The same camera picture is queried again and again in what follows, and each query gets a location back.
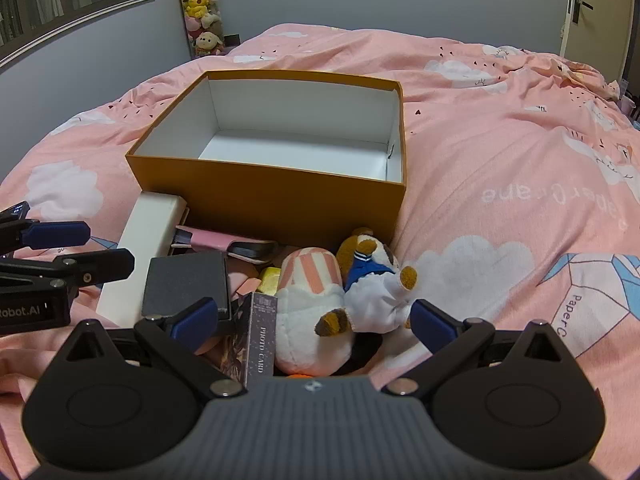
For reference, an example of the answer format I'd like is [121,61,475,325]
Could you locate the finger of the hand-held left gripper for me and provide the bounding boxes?
[0,249,136,291]
[0,202,92,253]

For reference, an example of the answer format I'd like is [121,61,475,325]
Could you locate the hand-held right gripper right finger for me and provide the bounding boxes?
[382,299,575,400]

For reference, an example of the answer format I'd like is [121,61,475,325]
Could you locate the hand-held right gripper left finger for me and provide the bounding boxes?
[62,297,247,401]

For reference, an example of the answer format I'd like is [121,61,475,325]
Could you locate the small dark gold box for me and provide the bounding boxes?
[141,251,232,322]

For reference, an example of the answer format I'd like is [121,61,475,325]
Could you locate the long white box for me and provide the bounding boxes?
[95,191,190,328]

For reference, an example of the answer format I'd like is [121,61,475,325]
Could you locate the dog plush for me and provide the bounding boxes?
[315,227,421,336]

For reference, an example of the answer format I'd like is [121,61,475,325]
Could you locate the dark photo card box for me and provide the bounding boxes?
[217,292,278,391]

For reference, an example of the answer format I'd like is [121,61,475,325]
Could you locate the pink snap wallet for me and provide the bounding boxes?
[171,225,279,262]

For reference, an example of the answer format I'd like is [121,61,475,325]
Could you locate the black white penguin plush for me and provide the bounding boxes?
[274,246,386,378]

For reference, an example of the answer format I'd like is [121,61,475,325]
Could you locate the orange cardboard box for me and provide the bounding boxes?
[125,70,408,248]

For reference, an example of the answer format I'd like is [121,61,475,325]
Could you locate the small yellow soft item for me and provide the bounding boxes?
[257,266,283,296]

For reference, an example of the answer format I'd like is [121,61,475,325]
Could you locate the pink printed blanket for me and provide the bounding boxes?
[0,22,640,480]

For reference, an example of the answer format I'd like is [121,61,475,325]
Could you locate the clear tube of plush toys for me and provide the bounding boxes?
[179,0,226,58]

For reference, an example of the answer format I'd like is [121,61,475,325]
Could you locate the cream door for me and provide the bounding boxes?
[559,0,637,87]

